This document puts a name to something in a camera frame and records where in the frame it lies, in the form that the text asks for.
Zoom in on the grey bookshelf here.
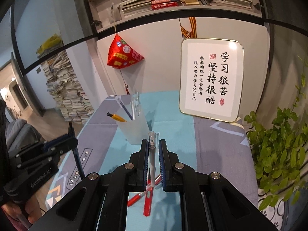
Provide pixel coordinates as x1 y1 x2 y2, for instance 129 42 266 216
85 0 263 30

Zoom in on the gold ribbon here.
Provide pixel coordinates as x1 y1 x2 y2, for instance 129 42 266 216
179 17 198 39

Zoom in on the red pyramid hanging ornament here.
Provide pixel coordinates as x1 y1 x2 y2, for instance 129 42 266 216
107 2 145 95

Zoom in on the dark blue clear pen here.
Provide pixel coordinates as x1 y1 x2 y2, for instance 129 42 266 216
116 95 133 121

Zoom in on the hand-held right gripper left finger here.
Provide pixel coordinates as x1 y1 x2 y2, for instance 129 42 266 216
29 139 150 231

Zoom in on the person's left hand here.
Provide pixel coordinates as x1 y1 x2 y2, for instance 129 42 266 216
1 197 42 225

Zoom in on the white patterned plant pot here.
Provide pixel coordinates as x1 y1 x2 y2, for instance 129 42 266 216
258 187 290 213

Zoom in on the grey sofa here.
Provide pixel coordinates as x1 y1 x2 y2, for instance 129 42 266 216
5 120 47 155

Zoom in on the green leafy plant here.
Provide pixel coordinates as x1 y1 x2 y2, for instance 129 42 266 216
244 55 308 213

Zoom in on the red pen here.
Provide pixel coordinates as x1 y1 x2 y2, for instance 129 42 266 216
127 174 162 208

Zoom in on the black ballpoint pen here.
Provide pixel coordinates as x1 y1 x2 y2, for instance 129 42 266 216
68 122 85 178

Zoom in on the tall stack of books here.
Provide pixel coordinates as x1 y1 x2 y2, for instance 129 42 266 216
42 50 95 125

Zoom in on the dark glass cabinet door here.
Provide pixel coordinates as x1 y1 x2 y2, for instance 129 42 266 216
253 0 308 35

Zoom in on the stack of red books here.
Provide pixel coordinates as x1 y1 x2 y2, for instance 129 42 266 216
150 0 181 11

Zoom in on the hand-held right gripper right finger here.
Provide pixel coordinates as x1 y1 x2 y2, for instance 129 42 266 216
157 139 277 231

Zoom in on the yellow black pen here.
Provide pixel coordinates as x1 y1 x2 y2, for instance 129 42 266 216
106 112 127 123

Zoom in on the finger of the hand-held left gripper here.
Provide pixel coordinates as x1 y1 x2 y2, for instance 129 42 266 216
42 135 74 150
47 138 79 158

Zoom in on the translucent white pen holder cup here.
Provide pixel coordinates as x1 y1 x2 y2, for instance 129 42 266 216
115 93 150 145

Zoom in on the framed calligraphy sign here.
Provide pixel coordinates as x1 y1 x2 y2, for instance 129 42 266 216
179 38 245 123

